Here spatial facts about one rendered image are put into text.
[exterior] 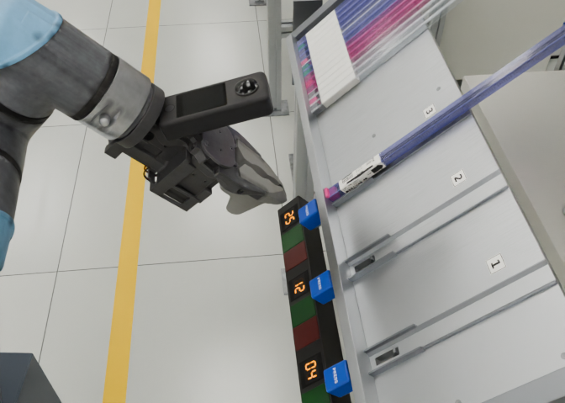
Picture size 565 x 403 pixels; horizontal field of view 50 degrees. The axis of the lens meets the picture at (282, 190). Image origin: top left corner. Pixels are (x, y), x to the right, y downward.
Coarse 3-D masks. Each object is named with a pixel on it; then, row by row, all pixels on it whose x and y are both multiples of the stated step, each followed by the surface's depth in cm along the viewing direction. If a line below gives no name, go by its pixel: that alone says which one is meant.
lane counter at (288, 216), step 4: (296, 204) 80; (292, 208) 80; (296, 208) 79; (284, 212) 81; (288, 212) 80; (292, 212) 80; (296, 212) 79; (280, 216) 81; (284, 216) 80; (288, 216) 80; (292, 216) 79; (296, 216) 79; (284, 220) 80; (288, 220) 79; (292, 220) 79; (296, 220) 78; (284, 224) 80; (288, 224) 79; (292, 224) 78; (284, 228) 79
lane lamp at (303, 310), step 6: (300, 300) 70; (306, 300) 70; (312, 300) 69; (294, 306) 71; (300, 306) 70; (306, 306) 69; (312, 306) 69; (294, 312) 70; (300, 312) 69; (306, 312) 69; (312, 312) 68; (294, 318) 70; (300, 318) 69; (306, 318) 68; (294, 324) 69
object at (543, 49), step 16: (560, 32) 59; (544, 48) 60; (512, 64) 61; (528, 64) 61; (496, 80) 62; (464, 96) 64; (480, 96) 63; (448, 112) 65; (464, 112) 64; (416, 128) 67; (432, 128) 65; (400, 144) 67; (416, 144) 67; (384, 160) 68; (336, 192) 71
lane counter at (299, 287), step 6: (306, 270) 72; (300, 276) 72; (306, 276) 72; (288, 282) 73; (294, 282) 73; (300, 282) 72; (306, 282) 71; (294, 288) 72; (300, 288) 71; (306, 288) 71; (294, 294) 72; (300, 294) 71
